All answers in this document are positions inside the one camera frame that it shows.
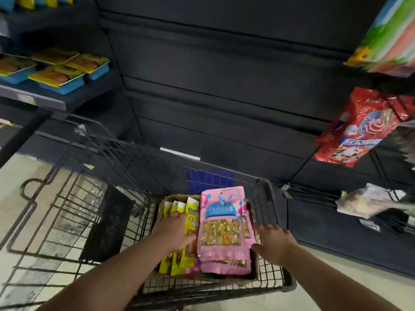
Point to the person's right hand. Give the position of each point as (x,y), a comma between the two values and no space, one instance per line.
(275,246)

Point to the person's left hand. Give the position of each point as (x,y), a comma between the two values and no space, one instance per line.
(171,231)

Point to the person's left thumb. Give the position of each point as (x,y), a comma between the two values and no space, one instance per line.
(190,240)

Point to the person's right thumb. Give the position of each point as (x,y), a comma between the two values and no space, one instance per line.
(257,248)

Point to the pink candy packet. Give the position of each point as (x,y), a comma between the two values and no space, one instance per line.
(249,223)
(227,268)
(223,220)

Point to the person's right forearm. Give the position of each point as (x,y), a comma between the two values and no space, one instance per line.
(327,285)

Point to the person's left forearm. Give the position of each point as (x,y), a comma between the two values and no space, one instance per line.
(110,278)

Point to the tall yellow snack packet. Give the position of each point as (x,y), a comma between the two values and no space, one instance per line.
(191,210)

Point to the brown cardboard box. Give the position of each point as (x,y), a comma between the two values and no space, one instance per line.
(181,198)

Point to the black cart seat flap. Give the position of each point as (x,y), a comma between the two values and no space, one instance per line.
(108,223)

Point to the white shelf label strip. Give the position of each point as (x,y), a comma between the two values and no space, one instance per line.
(180,154)

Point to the pale clear snack bag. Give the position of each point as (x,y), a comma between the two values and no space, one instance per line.
(366,199)

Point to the large red candy bag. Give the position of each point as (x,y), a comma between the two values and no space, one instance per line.
(360,129)

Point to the black store shelf unit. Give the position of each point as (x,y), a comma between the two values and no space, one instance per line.
(227,77)

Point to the blue tray yellow label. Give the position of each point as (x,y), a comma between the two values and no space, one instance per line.
(89,66)
(56,79)
(14,69)
(53,56)

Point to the small red candy bag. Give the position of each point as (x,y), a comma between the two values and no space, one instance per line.
(403,106)

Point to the shelf price tag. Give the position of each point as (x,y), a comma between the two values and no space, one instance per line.
(26,99)

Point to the colourful green pink package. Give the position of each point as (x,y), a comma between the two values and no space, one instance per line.
(385,42)

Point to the row of yellow blue packets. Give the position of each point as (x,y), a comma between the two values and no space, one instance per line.
(29,1)

